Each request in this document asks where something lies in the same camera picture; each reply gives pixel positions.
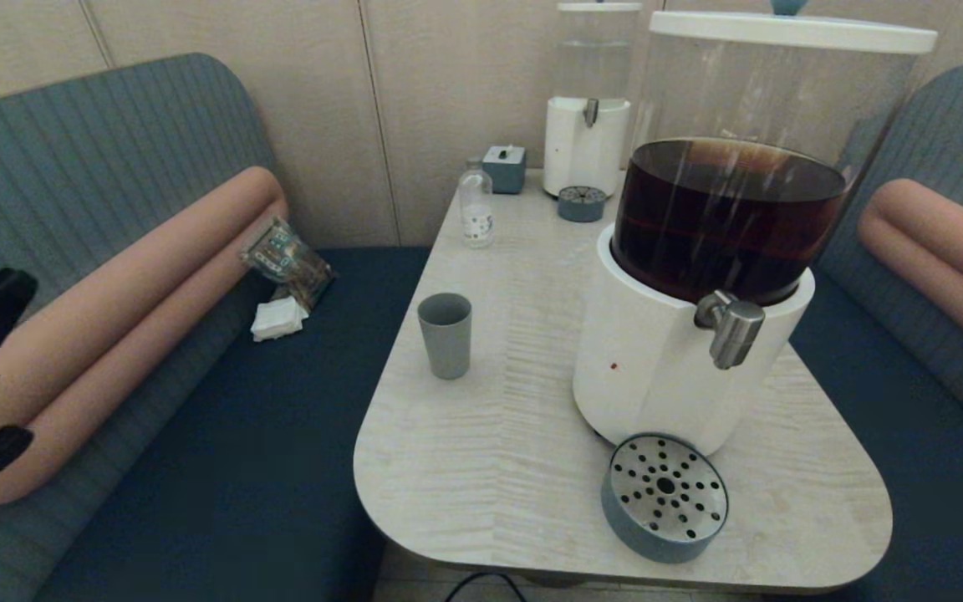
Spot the grey plastic cup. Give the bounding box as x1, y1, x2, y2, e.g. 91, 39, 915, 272
417, 293, 473, 380

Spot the silver dispenser tap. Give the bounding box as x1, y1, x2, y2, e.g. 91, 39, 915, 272
695, 289, 767, 370

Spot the clear plastic bottle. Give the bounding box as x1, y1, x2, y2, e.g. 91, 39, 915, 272
458, 157, 495, 248

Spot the blue-grey tissue box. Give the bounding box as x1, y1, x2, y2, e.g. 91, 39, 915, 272
481, 144, 527, 195

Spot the small blue-grey drip tray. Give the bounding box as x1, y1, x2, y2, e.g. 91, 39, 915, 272
558, 184, 609, 222

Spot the small white water dispenser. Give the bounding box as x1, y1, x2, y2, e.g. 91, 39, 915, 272
543, 0, 645, 199

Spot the large white tea dispenser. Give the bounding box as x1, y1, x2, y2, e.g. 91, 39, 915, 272
573, 0, 939, 457

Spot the transparent snack packet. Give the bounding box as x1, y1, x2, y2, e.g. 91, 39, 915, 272
239, 216, 334, 309

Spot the white folded napkin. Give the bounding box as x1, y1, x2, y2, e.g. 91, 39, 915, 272
250, 294, 309, 342

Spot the large blue-grey drip tray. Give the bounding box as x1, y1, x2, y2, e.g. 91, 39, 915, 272
601, 432, 731, 564

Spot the pink bolster cushion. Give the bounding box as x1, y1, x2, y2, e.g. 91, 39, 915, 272
858, 177, 963, 370
0, 166, 288, 507

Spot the teal upholstered bench sofa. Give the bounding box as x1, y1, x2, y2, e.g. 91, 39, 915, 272
782, 63, 963, 602
0, 52, 434, 602

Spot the black floor cable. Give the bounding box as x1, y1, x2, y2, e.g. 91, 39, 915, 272
446, 572, 526, 602

